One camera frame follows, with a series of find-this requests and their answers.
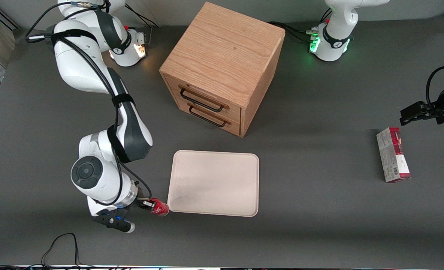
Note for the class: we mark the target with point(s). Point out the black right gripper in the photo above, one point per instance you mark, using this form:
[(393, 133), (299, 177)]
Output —
[(145, 204)]

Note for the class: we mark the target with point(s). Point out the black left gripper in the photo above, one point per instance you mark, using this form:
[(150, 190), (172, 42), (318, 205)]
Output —
[(440, 111)]

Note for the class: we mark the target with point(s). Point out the red coke bottle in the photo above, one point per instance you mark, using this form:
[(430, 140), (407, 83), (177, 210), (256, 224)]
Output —
[(161, 209)]

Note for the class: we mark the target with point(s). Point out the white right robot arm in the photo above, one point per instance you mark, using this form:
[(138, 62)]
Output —
[(79, 63)]

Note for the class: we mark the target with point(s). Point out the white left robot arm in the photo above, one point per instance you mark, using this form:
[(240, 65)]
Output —
[(338, 41)]

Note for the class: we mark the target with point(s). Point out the beige rectangular tray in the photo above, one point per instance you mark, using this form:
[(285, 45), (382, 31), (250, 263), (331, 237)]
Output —
[(213, 183)]

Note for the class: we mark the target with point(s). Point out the red and grey carton box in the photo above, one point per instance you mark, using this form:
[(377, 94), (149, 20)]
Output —
[(392, 157)]

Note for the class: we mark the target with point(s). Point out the wooden drawer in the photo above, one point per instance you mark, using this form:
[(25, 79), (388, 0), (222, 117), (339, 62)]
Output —
[(222, 125), (207, 93)]

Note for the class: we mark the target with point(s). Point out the wooden drawer cabinet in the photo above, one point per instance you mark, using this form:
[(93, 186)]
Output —
[(225, 48)]

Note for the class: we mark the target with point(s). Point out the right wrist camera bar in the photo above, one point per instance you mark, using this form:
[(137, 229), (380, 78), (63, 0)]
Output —
[(113, 221)]

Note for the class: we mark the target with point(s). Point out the aluminium frame rail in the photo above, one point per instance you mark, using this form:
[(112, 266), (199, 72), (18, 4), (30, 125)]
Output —
[(0, 17)]

